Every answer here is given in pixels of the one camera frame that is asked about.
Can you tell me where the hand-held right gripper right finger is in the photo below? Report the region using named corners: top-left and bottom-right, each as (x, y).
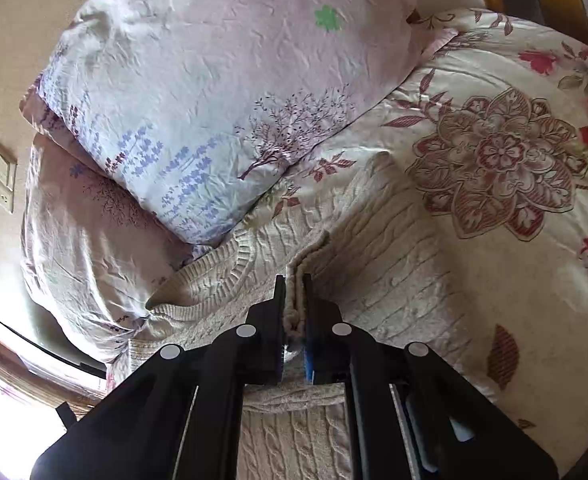
top-left (301, 274), bottom-right (560, 480)

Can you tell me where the cream cable-knit sweater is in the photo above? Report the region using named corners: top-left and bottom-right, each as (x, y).
top-left (105, 152), bottom-right (500, 480)

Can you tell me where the pink tree-print pillow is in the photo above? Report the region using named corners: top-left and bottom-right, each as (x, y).
top-left (20, 132), bottom-right (215, 363)

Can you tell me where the floral bed cover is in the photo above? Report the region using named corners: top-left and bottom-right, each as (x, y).
top-left (239, 7), bottom-right (588, 478)

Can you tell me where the wall switch and socket panel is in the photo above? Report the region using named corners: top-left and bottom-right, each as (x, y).
top-left (0, 142), bottom-right (19, 215)

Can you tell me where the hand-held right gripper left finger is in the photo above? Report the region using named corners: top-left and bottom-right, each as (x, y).
top-left (30, 275), bottom-right (288, 480)

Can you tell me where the pink lavender-print pillow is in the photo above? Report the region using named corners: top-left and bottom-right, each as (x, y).
top-left (20, 0), bottom-right (457, 247)

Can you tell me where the wooden bedside table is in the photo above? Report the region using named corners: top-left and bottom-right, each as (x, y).
top-left (0, 320), bottom-right (107, 418)

